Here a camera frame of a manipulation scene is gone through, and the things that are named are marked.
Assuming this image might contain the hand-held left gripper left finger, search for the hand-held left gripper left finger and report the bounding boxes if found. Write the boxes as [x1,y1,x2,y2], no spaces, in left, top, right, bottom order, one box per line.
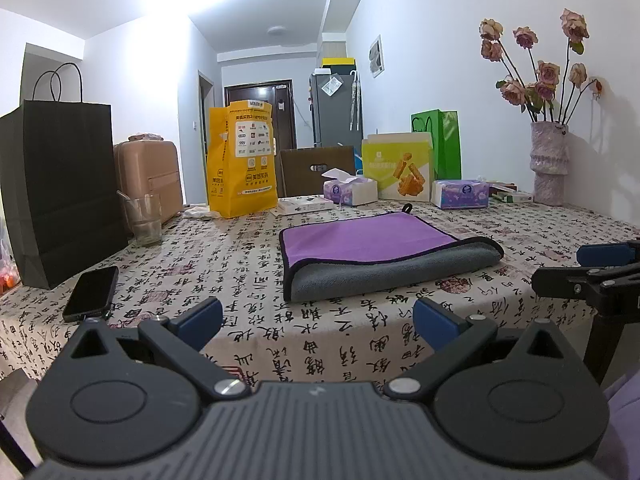
[60,297,251,403]

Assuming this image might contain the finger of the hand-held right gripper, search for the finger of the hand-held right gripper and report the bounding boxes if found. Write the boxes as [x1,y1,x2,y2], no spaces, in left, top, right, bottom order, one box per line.
[576,241,640,267]
[531,261,640,312]

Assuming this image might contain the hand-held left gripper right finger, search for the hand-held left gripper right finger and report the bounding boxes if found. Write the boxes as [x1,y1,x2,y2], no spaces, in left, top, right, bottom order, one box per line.
[385,297,586,403]

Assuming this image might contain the purple and grey towel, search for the purple and grey towel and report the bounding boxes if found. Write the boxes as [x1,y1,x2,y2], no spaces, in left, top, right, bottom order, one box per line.
[278,203,505,303]

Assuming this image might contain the crumpled white tissue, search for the crumpled white tissue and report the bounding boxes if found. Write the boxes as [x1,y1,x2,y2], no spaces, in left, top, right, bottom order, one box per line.
[181,203,221,220]

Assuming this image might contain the pale textured vase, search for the pale textured vase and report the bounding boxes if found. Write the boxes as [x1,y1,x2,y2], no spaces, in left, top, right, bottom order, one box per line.
[530,121,571,206]

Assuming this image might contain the small green and white box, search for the small green and white box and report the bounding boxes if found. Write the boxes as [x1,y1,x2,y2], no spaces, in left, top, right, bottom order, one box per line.
[487,183,535,204]

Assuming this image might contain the black smartphone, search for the black smartphone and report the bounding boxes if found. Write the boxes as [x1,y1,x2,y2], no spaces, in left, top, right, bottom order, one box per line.
[62,265,120,323]

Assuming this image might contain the clear drinking glass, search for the clear drinking glass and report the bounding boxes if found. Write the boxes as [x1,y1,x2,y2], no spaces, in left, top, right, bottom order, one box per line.
[117,190,163,247]

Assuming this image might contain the purple tissue pack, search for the purple tissue pack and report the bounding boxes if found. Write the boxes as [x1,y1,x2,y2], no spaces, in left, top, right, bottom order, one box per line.
[430,179,491,210]

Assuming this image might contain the pink suitcase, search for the pink suitcase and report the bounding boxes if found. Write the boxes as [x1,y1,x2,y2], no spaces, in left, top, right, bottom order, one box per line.
[113,135,184,223]

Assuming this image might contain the person's purple clothing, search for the person's purple clothing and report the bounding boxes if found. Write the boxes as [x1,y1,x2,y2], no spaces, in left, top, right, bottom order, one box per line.
[592,371,640,480]

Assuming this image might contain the flat white box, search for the flat white box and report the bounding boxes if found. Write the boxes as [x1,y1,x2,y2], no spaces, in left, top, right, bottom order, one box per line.
[276,196,334,216]

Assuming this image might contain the green and white snack box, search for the green and white snack box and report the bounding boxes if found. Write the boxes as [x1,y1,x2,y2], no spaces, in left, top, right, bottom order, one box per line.
[361,132,434,203]

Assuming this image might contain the open purple tissue box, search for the open purple tissue box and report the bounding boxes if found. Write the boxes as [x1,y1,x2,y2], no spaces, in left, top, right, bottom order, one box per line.
[321,168,379,207]

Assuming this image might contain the yellow printed bag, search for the yellow printed bag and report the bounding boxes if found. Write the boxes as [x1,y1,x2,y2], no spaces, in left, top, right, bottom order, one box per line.
[207,100,279,219]

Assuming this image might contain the green paper bag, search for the green paper bag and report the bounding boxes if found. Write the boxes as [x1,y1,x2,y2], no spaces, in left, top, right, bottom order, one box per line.
[411,109,462,182]

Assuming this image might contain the dried pink roses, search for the dried pink roses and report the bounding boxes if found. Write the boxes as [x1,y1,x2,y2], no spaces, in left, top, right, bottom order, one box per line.
[479,8,607,126]

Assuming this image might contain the brown chair back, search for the brown chair back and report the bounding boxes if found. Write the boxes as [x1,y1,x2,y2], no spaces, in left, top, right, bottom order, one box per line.
[279,145,357,199]

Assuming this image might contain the black paper bag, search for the black paper bag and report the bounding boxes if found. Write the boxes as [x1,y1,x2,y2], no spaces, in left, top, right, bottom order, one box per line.
[0,62,130,291]

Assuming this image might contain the plastic bag with orange items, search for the plastic bag with orange items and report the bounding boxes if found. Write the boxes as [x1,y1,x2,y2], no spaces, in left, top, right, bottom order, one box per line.
[0,237,21,297]

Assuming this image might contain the dark wooden door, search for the dark wooden door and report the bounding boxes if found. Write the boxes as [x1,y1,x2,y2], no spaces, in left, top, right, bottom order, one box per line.
[224,79,298,151]

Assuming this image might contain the grey refrigerator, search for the grey refrigerator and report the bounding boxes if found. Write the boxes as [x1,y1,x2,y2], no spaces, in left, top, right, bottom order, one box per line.
[309,71,364,149]

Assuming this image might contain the white folded umbrella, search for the white folded umbrella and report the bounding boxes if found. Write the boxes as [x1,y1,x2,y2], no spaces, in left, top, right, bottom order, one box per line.
[348,70,363,133]

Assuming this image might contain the yellow and black box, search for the yellow and black box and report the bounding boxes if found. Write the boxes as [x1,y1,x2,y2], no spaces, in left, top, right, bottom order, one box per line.
[321,57,358,75]

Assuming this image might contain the framed wall picture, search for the framed wall picture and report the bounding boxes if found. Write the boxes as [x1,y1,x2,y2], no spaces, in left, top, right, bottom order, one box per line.
[368,35,386,79]

